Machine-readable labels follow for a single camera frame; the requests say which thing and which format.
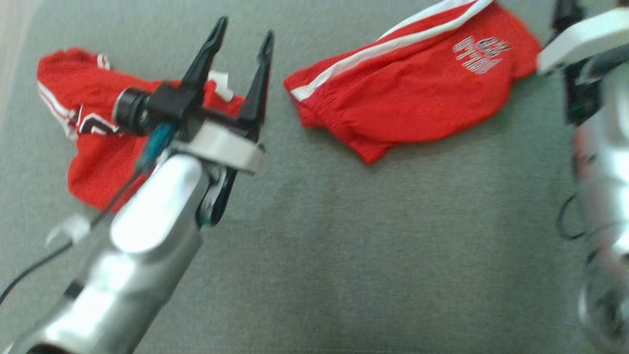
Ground red Bulls 23 jersey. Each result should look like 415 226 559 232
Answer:
36 46 246 213

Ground arm cable teal plug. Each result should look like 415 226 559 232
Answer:
556 193 591 242
0 122 178 306

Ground red Bulls 23 shorts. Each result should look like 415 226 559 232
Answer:
284 0 543 165

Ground grey sofa seat cushion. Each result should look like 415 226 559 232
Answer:
0 0 629 354

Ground left arm cable teal plug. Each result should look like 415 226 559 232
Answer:
0 122 178 306

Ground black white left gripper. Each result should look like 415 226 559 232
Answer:
169 16 275 227

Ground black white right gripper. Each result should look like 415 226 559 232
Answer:
536 0 629 126

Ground right arm cable teal plug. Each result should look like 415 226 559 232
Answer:
556 193 591 242

